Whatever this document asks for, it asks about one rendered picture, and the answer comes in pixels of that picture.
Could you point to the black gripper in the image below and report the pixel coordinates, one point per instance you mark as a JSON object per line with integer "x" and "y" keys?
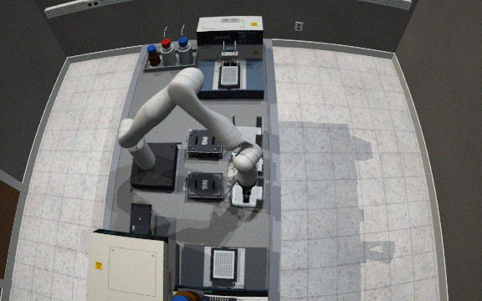
{"x": 246, "y": 192}

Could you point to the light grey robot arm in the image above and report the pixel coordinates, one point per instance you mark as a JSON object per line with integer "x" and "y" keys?
{"x": 183, "y": 90}

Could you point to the red bottle cap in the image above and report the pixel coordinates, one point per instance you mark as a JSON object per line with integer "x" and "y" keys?
{"x": 165, "y": 44}

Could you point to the white plastic bottle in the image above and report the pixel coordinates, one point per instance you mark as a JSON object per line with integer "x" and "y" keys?
{"x": 169, "y": 58}

